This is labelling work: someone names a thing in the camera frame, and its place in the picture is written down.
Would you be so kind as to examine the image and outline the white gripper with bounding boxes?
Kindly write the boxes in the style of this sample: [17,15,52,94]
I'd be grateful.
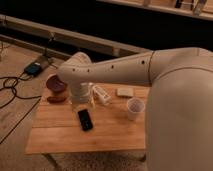
[69,83,94,110]

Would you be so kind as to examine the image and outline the white sponge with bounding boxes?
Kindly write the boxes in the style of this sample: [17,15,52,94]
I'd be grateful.
[117,88,134,97]

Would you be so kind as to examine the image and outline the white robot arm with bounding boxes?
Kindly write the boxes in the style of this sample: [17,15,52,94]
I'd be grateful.
[57,47,213,171]

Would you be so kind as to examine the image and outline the white plastic bottle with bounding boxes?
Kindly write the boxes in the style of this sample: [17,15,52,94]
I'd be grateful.
[93,85,111,105]

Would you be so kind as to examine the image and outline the dark red bowl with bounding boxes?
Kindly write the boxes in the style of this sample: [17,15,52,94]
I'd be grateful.
[46,75,67,93]

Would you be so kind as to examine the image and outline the brown oval object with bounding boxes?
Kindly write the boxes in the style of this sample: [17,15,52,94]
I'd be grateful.
[47,96,66,103]

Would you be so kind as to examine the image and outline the black smartphone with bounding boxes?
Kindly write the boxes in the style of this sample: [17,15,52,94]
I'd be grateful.
[78,109,93,131]

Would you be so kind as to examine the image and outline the blue power adapter box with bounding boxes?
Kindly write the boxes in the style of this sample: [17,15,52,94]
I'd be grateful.
[24,63,42,76]

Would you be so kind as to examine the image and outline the wooden table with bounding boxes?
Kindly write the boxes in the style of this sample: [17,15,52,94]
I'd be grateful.
[25,84,146,154]

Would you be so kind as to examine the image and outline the black floor cable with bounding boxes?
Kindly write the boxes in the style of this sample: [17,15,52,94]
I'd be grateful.
[0,74,43,145]

